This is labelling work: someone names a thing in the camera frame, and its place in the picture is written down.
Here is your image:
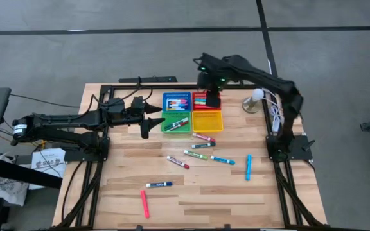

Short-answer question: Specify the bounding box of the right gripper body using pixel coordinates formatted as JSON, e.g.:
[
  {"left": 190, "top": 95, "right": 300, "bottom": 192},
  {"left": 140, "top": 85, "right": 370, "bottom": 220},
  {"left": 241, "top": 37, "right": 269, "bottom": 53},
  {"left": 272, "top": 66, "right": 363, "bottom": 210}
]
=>
[{"left": 193, "top": 53, "right": 234, "bottom": 94}]

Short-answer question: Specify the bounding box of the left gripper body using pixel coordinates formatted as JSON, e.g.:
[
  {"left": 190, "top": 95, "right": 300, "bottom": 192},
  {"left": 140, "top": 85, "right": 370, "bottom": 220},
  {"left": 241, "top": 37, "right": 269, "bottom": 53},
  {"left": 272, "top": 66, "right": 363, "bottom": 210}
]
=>
[{"left": 101, "top": 98, "right": 143, "bottom": 128}]

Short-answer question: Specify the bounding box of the thin green marker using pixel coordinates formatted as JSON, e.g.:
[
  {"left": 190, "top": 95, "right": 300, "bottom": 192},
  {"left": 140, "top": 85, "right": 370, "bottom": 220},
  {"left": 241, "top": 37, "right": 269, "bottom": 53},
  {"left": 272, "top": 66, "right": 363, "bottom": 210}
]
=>
[{"left": 164, "top": 117, "right": 189, "bottom": 131}]

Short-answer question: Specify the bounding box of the thin red marker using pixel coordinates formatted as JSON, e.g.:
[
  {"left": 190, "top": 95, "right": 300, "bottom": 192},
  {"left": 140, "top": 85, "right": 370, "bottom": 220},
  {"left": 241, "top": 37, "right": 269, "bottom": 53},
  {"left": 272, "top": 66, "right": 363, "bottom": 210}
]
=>
[{"left": 170, "top": 120, "right": 189, "bottom": 132}]

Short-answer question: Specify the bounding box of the pink Expo marker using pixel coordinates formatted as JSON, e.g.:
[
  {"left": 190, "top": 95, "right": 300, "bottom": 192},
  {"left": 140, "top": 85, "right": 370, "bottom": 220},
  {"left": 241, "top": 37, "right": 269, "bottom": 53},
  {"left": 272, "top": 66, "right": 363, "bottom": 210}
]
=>
[{"left": 192, "top": 132, "right": 216, "bottom": 144}]

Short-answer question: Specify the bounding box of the dark green Expo marker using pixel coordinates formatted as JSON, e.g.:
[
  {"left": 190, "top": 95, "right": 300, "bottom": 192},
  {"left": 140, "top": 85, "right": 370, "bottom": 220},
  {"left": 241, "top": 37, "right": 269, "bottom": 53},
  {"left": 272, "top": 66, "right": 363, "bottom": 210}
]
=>
[{"left": 191, "top": 142, "right": 216, "bottom": 150}]

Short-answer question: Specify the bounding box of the magenta Expo marker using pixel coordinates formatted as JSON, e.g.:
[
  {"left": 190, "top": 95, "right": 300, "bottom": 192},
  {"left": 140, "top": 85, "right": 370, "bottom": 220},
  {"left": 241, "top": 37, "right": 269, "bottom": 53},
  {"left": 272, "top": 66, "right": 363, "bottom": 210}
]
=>
[{"left": 166, "top": 155, "right": 191, "bottom": 170}]

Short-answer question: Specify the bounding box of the dark blue Expo marker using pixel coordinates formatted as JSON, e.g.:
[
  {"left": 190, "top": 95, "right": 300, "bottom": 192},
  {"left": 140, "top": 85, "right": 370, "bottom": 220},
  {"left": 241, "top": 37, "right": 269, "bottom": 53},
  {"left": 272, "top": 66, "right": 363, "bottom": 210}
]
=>
[{"left": 145, "top": 181, "right": 174, "bottom": 189}]

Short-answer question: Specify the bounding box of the red plastic basket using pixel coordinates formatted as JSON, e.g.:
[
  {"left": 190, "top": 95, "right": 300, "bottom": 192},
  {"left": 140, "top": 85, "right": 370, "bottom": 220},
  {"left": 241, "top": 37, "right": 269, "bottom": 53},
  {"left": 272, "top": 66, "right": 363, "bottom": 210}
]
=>
[{"left": 191, "top": 92, "right": 222, "bottom": 112}]

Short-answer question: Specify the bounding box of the yellow plastic basket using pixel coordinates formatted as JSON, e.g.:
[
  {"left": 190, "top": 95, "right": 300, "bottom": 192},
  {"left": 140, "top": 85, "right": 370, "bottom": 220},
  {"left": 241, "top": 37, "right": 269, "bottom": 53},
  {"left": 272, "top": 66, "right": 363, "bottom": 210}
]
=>
[{"left": 191, "top": 110, "right": 224, "bottom": 134}]

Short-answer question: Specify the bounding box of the green plastic basket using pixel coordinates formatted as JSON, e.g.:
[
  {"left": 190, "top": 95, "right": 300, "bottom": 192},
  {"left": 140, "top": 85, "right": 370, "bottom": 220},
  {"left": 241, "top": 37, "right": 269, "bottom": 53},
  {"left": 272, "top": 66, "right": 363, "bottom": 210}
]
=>
[{"left": 161, "top": 110, "right": 193, "bottom": 135}]

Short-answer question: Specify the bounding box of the black power strip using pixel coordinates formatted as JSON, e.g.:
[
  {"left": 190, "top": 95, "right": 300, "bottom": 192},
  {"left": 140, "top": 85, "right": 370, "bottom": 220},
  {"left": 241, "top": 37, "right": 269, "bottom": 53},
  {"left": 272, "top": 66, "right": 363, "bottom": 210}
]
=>
[{"left": 118, "top": 76, "right": 179, "bottom": 84}]

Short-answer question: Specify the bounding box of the blue plastic basket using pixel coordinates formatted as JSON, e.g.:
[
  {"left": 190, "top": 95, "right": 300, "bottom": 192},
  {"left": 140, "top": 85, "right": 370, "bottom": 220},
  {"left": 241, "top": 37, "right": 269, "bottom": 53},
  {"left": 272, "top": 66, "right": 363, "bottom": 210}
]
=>
[{"left": 162, "top": 92, "right": 193, "bottom": 112}]

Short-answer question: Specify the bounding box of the brass lamp with white bulb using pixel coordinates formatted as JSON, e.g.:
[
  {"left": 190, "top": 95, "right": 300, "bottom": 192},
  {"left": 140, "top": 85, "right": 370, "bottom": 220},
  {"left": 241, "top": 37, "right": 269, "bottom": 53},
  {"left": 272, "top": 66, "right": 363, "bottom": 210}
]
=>
[{"left": 242, "top": 88, "right": 265, "bottom": 114}]

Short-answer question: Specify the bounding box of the white printed paper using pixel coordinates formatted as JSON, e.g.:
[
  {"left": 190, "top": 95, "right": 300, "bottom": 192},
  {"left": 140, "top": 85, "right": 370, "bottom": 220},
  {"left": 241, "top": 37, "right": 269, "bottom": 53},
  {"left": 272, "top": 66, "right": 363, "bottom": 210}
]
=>
[{"left": 29, "top": 147, "right": 67, "bottom": 190}]

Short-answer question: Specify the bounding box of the black beam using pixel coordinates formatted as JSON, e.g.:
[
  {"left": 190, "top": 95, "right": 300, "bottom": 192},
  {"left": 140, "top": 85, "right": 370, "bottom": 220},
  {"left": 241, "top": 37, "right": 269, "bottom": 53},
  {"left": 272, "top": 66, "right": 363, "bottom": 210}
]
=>
[{"left": 0, "top": 155, "right": 64, "bottom": 190}]

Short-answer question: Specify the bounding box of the white plastic bag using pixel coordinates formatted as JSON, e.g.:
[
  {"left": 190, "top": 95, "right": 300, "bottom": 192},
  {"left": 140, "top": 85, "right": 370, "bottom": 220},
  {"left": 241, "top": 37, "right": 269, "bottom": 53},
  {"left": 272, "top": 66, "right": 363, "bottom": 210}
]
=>
[{"left": 0, "top": 152, "right": 33, "bottom": 207}]

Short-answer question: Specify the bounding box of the left camera cable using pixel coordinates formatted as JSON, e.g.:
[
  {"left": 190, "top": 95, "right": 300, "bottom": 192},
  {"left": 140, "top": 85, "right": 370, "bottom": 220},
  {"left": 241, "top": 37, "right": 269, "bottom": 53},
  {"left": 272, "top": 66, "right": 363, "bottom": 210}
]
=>
[{"left": 90, "top": 83, "right": 154, "bottom": 108}]

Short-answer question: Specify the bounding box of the white cable bundle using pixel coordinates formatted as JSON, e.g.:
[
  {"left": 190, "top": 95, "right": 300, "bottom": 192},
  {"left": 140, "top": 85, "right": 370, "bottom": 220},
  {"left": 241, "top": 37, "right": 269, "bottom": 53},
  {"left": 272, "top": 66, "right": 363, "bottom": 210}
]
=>
[{"left": 260, "top": 86, "right": 285, "bottom": 132}]

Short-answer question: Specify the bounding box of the black floor cable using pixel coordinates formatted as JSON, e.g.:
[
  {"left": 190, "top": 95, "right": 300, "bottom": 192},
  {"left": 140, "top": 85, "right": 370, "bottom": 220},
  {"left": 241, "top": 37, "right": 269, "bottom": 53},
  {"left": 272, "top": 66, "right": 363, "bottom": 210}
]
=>
[{"left": 10, "top": 93, "right": 82, "bottom": 110}]

